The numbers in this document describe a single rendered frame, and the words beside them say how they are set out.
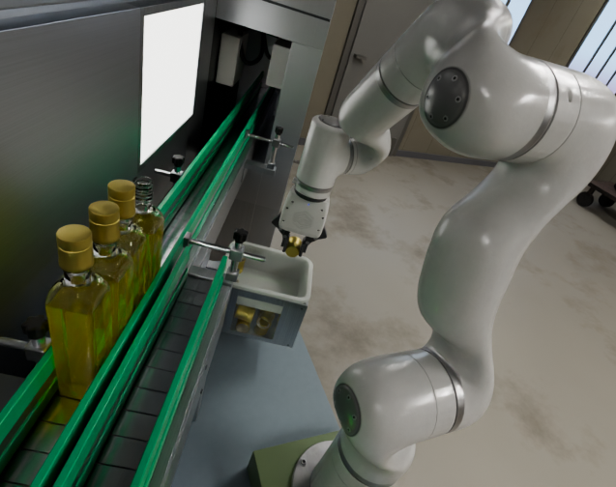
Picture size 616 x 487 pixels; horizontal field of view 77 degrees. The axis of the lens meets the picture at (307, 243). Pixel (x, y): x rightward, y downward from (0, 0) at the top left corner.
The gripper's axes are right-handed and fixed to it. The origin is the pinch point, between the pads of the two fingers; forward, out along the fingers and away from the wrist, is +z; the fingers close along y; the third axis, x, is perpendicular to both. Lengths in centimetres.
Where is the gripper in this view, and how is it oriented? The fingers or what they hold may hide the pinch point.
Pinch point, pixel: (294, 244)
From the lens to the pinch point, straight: 95.1
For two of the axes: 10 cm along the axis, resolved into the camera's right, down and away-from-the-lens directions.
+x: 0.9, -5.8, 8.1
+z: -2.6, 7.7, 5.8
